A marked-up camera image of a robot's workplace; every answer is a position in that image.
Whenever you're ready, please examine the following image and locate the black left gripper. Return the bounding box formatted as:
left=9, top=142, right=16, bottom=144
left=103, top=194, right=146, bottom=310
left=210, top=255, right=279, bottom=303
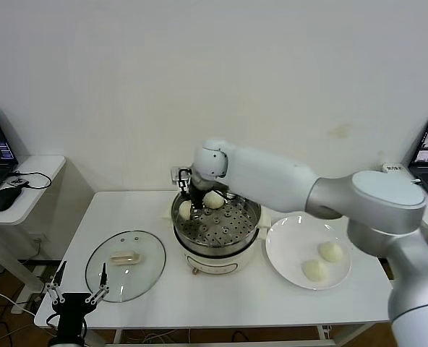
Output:
left=43, top=260, right=111, bottom=337

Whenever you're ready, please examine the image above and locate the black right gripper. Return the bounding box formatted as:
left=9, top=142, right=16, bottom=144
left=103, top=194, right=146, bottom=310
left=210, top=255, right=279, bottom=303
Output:
left=178, top=173, right=218, bottom=219

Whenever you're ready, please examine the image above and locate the white steamed baozi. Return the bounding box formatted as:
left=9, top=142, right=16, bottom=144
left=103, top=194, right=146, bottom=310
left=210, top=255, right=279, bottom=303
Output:
left=202, top=191, right=225, bottom=210
left=178, top=200, right=193, bottom=220
left=302, top=259, right=330, bottom=282
left=317, top=241, right=343, bottom=263

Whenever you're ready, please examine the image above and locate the glass lid with cream handle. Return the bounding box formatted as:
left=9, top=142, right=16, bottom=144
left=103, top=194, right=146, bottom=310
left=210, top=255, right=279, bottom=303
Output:
left=85, top=230, right=167, bottom=303

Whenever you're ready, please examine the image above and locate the stainless steel steamer basket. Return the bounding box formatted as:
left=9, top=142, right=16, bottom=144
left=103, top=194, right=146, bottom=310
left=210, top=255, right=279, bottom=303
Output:
left=171, top=186, right=262, bottom=256

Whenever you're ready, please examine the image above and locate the white power strip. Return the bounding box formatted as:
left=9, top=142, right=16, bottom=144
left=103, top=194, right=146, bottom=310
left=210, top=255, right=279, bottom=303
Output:
left=10, top=293, right=46, bottom=316

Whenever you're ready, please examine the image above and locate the cream electric cooker pot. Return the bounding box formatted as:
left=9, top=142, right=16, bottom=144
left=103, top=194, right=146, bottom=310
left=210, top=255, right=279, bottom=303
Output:
left=160, top=207, right=272, bottom=278

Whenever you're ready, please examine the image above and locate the black computer mouse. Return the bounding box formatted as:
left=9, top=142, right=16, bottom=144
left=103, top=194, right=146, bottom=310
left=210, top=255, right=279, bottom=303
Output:
left=0, top=187, right=22, bottom=213

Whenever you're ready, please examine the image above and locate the white round plate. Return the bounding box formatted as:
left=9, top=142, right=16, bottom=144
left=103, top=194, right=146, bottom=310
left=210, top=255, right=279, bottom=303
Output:
left=265, top=215, right=353, bottom=291

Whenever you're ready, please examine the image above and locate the white side table with mouse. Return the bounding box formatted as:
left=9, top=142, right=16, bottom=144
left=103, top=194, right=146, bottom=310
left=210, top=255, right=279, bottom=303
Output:
left=0, top=155, right=95, bottom=301

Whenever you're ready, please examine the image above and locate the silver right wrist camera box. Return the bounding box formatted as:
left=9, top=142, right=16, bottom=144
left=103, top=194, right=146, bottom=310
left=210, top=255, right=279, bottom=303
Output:
left=170, top=166, right=194, bottom=184

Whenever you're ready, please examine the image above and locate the black USB hub with cable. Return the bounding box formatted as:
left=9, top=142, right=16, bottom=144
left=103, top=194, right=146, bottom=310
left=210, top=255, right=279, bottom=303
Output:
left=7, top=170, right=52, bottom=192

